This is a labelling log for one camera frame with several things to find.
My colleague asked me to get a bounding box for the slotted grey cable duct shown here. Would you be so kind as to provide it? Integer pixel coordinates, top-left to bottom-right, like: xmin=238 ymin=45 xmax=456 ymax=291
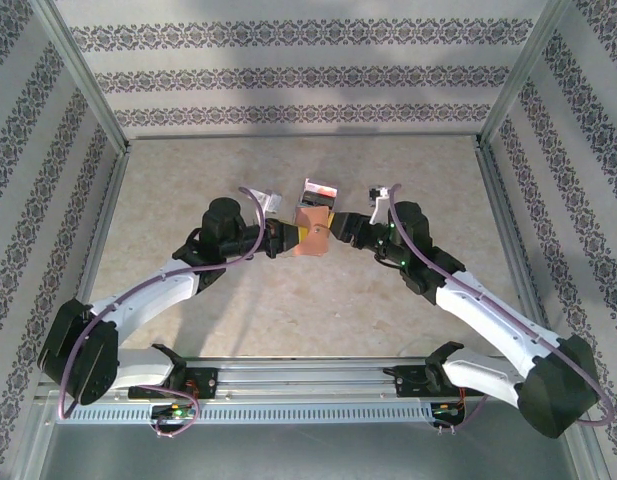
xmin=55 ymin=402 xmax=469 ymax=425

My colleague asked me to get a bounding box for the aluminium back rail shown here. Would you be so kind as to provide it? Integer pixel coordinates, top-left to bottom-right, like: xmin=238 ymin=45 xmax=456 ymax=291
xmin=125 ymin=130 xmax=484 ymax=144

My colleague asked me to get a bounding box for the aluminium side rail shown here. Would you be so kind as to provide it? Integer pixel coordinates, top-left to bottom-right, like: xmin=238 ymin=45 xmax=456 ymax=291
xmin=77 ymin=149 xmax=132 ymax=306
xmin=475 ymin=144 xmax=549 ymax=331

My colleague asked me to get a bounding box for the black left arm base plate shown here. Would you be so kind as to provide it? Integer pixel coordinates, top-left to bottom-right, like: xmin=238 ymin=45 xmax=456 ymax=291
xmin=128 ymin=367 xmax=220 ymax=400

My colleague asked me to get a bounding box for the clear plastic card box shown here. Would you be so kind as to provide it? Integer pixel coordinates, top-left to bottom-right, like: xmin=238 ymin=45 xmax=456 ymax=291
xmin=296 ymin=177 xmax=339 ymax=211

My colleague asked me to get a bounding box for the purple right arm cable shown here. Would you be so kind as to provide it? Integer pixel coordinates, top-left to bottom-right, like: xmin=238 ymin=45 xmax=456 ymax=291
xmin=387 ymin=183 xmax=617 ymax=436

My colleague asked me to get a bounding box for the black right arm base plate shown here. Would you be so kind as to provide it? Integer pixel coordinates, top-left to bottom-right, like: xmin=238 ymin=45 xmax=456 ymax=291
xmin=385 ymin=364 xmax=469 ymax=400

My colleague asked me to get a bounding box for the aluminium mounting rail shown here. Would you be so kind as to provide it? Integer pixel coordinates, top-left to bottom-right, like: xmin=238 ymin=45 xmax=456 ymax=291
xmin=35 ymin=355 xmax=539 ymax=401

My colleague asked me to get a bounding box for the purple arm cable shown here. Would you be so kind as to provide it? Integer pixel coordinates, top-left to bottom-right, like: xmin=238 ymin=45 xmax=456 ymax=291
xmin=387 ymin=183 xmax=617 ymax=436
xmin=57 ymin=185 xmax=267 ymax=441

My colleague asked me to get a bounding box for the aluminium frame post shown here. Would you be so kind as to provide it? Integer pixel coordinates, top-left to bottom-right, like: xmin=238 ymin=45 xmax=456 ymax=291
xmin=30 ymin=0 xmax=132 ymax=156
xmin=475 ymin=0 xmax=574 ymax=151

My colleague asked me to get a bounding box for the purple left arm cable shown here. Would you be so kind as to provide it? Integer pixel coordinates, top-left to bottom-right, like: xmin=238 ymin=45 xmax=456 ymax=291
xmin=57 ymin=185 xmax=267 ymax=441

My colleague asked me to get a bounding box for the grey sheet metal shelf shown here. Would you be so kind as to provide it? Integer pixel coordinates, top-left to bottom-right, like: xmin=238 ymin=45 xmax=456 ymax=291
xmin=25 ymin=399 xmax=597 ymax=480

